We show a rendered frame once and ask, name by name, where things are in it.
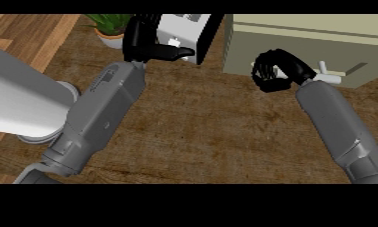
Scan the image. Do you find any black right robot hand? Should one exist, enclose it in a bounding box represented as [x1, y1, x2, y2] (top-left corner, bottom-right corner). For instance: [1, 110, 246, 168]
[249, 48, 319, 94]

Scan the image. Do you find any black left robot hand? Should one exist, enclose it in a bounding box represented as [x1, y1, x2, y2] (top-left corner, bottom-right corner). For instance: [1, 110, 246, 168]
[121, 13, 198, 64]

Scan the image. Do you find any olive beige drawer cabinet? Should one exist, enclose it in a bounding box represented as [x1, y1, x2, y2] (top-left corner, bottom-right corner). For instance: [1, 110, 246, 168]
[221, 13, 378, 89]

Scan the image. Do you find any green plant in white pot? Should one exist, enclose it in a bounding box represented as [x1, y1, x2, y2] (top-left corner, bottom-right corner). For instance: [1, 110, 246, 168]
[84, 13, 134, 51]

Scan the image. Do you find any white appliance with black side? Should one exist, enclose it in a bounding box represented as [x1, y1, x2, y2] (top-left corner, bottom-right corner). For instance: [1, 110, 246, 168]
[155, 13, 226, 66]

